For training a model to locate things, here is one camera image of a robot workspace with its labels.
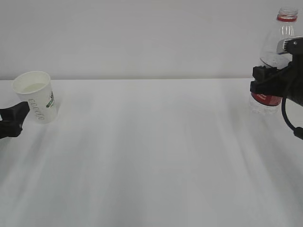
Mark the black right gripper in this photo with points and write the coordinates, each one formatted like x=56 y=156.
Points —
x=286 y=83

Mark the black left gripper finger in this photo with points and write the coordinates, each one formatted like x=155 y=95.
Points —
x=12 y=119

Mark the clear water bottle red label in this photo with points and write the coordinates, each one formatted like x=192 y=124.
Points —
x=282 y=28

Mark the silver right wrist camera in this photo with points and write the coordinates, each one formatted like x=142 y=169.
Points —
x=293 y=45

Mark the white paper cup green logo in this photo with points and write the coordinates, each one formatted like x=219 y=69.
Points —
x=35 y=88

